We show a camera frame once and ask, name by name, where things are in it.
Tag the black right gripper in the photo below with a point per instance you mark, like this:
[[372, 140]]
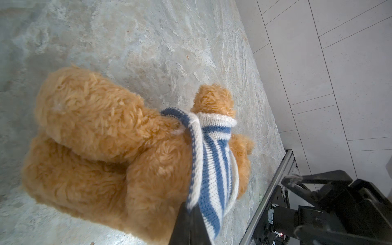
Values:
[[356, 213]]

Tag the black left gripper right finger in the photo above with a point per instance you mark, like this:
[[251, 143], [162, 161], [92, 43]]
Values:
[[198, 232]]

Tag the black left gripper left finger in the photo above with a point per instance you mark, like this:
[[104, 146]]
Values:
[[181, 231]]

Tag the blue white striped sweater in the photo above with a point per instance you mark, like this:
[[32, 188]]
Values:
[[214, 184]]

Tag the brown teddy bear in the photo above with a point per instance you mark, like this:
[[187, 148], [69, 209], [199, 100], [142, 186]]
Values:
[[102, 155]]

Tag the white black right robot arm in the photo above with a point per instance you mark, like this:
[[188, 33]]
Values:
[[285, 219]]

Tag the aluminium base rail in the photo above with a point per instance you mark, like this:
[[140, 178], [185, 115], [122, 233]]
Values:
[[260, 230]]

